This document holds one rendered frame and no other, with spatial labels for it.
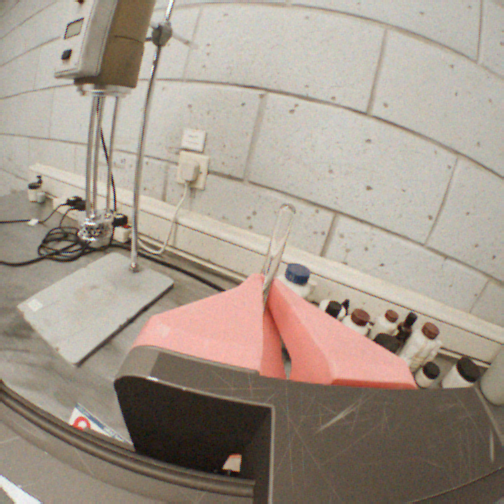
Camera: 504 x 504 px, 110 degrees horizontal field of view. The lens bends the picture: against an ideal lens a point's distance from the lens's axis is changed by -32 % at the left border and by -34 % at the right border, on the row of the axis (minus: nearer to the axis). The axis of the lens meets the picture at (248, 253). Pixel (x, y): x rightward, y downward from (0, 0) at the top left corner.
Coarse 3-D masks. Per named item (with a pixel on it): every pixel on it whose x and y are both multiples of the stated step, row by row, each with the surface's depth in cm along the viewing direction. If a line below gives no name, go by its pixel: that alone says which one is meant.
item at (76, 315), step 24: (96, 264) 55; (120, 264) 57; (48, 288) 43; (72, 288) 45; (96, 288) 48; (120, 288) 50; (144, 288) 52; (168, 288) 55; (24, 312) 35; (48, 312) 38; (72, 312) 40; (96, 312) 42; (120, 312) 44; (48, 336) 34; (72, 336) 36; (96, 336) 37; (72, 360) 32
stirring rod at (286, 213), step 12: (288, 204) 9; (288, 216) 9; (276, 228) 9; (288, 228) 9; (276, 240) 9; (276, 252) 9; (264, 264) 10; (276, 264) 10; (264, 276) 10; (264, 288) 10; (264, 300) 10
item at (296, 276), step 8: (288, 264) 49; (296, 264) 50; (288, 272) 48; (296, 272) 48; (304, 272) 48; (280, 280) 49; (288, 280) 48; (296, 280) 47; (304, 280) 47; (296, 288) 48; (304, 288) 48; (304, 296) 48
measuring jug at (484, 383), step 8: (496, 360) 40; (488, 368) 42; (496, 368) 38; (488, 376) 40; (496, 376) 37; (480, 384) 42; (488, 384) 39; (496, 384) 36; (488, 392) 38; (496, 392) 36; (488, 400) 37; (496, 400) 35
